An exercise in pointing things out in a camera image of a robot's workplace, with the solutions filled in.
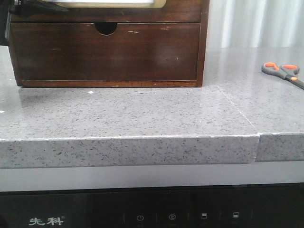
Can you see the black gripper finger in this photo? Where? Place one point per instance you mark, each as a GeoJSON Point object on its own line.
{"type": "Point", "coordinates": [35, 6]}

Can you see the wooden drawer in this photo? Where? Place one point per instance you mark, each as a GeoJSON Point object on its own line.
{"type": "Point", "coordinates": [77, 51]}
{"type": "Point", "coordinates": [172, 11]}

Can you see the orange grey scissors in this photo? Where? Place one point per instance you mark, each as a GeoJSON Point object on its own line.
{"type": "Point", "coordinates": [286, 72]}

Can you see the dark wooden drawer cabinet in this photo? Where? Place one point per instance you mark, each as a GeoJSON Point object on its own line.
{"type": "Point", "coordinates": [105, 28]}

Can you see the white corrugated backsplash panel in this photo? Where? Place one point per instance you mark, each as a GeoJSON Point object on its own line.
{"type": "Point", "coordinates": [255, 24]}

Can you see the black appliance control panel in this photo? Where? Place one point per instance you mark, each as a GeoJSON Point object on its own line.
{"type": "Point", "coordinates": [227, 206]}

